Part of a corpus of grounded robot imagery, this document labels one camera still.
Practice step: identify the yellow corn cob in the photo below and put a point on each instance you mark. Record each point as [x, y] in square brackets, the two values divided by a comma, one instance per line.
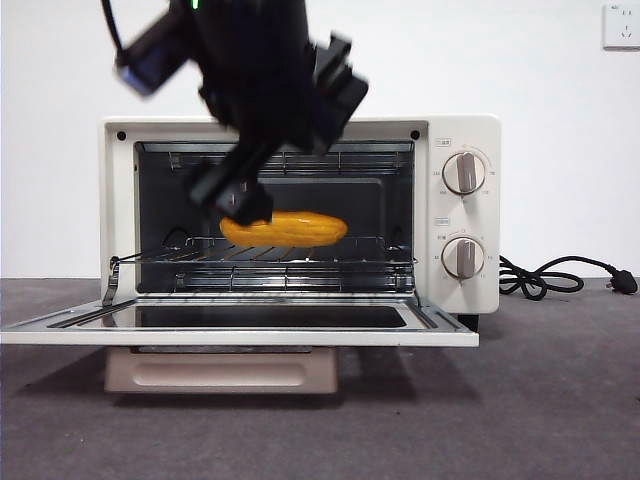
[300, 230]

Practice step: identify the white wall socket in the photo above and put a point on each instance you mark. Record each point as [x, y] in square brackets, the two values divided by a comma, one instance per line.
[622, 27]

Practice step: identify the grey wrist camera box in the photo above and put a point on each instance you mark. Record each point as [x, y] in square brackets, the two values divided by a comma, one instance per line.
[150, 55]

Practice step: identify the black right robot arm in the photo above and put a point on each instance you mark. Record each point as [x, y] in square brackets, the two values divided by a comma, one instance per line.
[250, 60]

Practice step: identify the cream oven knob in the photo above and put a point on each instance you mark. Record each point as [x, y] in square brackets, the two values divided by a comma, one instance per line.
[465, 173]
[464, 257]

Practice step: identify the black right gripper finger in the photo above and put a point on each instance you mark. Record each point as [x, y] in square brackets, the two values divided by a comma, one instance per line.
[247, 205]
[225, 180]

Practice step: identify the cream Toshiba toaster oven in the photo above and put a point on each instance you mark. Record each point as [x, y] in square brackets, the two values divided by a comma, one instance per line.
[487, 145]

